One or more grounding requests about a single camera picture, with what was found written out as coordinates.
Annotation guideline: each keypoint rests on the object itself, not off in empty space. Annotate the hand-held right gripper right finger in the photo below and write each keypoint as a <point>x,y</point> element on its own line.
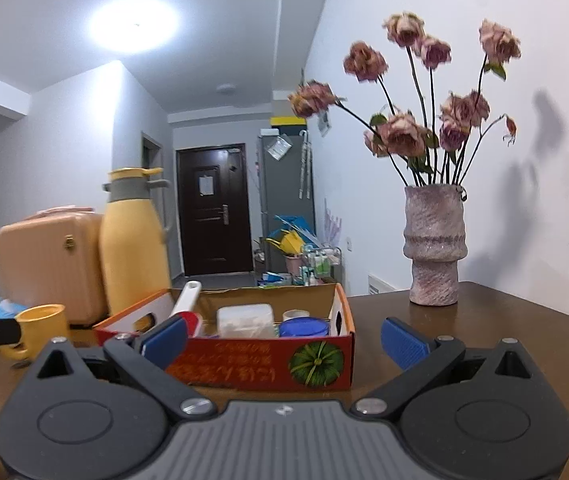
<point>403,342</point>

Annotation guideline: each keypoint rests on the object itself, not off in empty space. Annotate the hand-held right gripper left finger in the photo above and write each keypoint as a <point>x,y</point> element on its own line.
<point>167,341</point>

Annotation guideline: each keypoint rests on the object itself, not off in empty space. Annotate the red cardboard box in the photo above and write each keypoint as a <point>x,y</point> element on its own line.
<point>244,370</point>

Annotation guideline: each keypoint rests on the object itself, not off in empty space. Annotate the blue scalloped cap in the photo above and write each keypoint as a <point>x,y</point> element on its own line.
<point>304,329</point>

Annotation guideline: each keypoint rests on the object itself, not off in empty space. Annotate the white tape roll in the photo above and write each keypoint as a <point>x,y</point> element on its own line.
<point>295,314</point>

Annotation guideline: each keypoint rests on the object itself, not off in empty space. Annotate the yellow mug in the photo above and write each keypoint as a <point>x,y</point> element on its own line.
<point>44,325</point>

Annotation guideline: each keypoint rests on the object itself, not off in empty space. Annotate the clear plastic container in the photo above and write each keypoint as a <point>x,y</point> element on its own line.
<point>244,321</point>

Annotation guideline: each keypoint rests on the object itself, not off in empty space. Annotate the peach ribbed suitcase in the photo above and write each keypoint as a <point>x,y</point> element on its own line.
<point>44,265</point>

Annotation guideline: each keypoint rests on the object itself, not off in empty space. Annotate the yellow thermos jug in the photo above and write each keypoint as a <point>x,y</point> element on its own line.
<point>132,250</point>

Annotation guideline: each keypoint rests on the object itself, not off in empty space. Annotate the pink textured vase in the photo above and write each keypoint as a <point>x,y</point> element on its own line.
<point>434,245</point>

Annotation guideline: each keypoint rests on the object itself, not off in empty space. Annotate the dark brown entrance door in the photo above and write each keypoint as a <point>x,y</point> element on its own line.
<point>214,240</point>

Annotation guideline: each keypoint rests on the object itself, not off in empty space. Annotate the grey interior door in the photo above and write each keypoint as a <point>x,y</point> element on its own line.
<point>152,210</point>

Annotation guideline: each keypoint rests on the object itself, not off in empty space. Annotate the pink bucket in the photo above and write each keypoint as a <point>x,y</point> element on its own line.
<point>293,262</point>

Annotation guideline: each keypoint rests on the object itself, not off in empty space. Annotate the yellow watering can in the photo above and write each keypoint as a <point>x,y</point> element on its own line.
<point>289,242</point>

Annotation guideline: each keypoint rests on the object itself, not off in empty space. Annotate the white paper on door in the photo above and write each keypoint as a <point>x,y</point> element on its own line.
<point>206,186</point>

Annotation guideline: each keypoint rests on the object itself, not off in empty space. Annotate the grey refrigerator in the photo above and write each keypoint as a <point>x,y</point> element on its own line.
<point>279,190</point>

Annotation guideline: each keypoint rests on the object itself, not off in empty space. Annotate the white folded umbrella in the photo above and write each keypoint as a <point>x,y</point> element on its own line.
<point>305,165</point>

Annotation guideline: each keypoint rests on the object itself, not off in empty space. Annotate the bunch of dried roses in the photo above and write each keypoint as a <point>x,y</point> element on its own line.
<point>404,132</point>

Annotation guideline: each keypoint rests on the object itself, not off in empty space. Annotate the clear plastic bag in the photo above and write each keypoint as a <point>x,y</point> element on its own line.
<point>279,147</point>

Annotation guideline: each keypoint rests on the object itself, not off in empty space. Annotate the yellow and black box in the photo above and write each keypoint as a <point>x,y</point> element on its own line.
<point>288,124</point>

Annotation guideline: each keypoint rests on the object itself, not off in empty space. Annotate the small ceiling lamp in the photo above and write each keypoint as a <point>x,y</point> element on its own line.
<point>226,89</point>

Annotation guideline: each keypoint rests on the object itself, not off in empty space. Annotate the round ceiling light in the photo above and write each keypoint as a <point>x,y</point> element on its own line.
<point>134,26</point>

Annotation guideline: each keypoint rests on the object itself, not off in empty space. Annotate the white wall socket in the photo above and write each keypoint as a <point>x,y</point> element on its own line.
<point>349,245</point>

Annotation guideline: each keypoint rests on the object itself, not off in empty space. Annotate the purple wall poster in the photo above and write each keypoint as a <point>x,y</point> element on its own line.
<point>332,222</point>

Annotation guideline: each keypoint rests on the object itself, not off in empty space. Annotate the blue folded plastic frame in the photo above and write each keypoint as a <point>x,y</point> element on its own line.
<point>292,222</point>

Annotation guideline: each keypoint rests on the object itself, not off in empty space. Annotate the small wall photo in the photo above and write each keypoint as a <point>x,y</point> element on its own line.
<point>325,122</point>

